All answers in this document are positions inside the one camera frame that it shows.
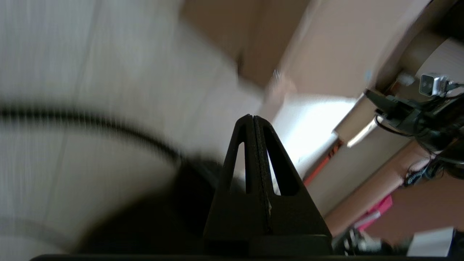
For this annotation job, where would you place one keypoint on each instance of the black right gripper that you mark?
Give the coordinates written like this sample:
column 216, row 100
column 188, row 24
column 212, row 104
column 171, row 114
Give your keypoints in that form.
column 442, row 123

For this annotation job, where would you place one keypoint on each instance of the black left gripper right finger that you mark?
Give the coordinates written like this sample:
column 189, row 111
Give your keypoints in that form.
column 301, row 221

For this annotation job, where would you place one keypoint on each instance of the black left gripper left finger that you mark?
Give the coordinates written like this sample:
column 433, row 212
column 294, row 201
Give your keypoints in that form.
column 235, row 224

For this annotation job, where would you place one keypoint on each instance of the brown cardboard shoe box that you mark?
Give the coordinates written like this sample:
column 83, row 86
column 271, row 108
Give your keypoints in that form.
column 326, row 43

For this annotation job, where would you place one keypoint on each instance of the pink flat item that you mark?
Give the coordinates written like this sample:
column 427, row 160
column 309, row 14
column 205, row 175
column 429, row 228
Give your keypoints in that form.
column 377, row 212

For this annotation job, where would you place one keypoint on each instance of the white paper sheet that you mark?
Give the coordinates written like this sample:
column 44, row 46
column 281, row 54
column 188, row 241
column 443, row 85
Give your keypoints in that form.
column 431, row 243

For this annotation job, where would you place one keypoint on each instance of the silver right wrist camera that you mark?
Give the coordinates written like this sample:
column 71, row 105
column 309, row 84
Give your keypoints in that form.
column 433, row 84

